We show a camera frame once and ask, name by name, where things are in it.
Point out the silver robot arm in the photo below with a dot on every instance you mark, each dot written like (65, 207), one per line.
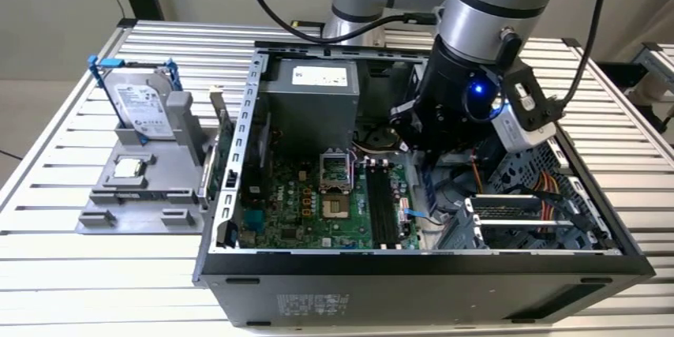
(490, 5)

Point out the black RAM slot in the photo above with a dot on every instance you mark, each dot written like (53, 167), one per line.
(375, 203)
(390, 203)

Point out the dark round fan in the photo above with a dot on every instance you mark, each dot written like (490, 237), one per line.
(376, 137)

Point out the grey power supply unit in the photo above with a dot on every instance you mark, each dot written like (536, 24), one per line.
(311, 116)

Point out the small yellow black plug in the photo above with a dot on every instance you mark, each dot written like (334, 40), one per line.
(295, 22)

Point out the metal disk bay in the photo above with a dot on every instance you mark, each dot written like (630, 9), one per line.
(504, 223)

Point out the CPU socket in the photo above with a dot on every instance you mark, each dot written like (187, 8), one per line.
(335, 207)

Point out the neighbouring slat table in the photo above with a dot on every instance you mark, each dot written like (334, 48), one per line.
(658, 57)

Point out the green motherboard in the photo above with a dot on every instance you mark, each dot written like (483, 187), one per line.
(295, 214)

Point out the green graphics card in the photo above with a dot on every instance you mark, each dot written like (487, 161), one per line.
(225, 135)

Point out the black open PC case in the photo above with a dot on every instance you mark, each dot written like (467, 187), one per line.
(420, 293)

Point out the grey parts rack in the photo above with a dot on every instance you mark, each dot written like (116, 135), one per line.
(168, 163)

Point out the hard disk in blue carrier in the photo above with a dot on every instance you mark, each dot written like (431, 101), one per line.
(139, 108)

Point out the silver CPU chip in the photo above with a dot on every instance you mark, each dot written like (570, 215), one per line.
(128, 167)

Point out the silver gripper side bracket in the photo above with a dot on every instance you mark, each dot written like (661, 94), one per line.
(404, 107)

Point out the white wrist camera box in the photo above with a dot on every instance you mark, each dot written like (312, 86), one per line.
(520, 135)

